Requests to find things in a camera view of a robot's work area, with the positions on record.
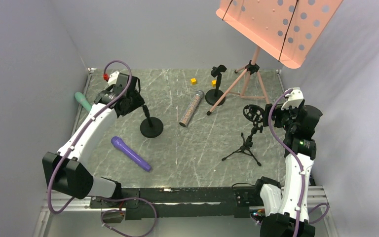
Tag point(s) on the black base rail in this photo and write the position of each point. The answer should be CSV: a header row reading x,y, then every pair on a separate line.
x,y
238,201

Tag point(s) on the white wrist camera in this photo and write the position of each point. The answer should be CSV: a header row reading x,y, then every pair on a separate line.
x,y
111,78
293,99

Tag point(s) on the pink music stand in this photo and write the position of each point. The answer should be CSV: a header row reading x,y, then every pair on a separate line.
x,y
285,29

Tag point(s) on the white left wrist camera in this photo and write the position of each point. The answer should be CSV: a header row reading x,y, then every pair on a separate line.
x,y
111,78

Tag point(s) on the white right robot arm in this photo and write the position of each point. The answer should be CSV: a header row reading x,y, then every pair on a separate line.
x,y
286,213

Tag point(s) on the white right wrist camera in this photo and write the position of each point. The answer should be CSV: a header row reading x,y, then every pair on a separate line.
x,y
293,99

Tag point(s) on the black round-base holder stand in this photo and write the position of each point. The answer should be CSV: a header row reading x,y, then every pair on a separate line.
x,y
213,95

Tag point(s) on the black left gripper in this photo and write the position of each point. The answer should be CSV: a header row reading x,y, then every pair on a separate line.
x,y
132,101

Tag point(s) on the teal green microphone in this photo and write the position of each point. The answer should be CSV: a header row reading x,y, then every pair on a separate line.
x,y
81,99

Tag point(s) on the black round-base clip stand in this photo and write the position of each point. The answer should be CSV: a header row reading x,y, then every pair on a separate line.
x,y
150,127

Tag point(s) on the silver glitter microphone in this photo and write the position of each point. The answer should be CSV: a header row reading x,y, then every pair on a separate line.
x,y
191,108

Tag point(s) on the purple microphone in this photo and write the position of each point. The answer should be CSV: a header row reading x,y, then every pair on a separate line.
x,y
120,145

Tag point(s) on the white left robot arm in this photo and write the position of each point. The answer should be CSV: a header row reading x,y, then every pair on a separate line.
x,y
65,171

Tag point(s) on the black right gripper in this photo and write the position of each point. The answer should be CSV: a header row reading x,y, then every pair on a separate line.
x,y
277,115

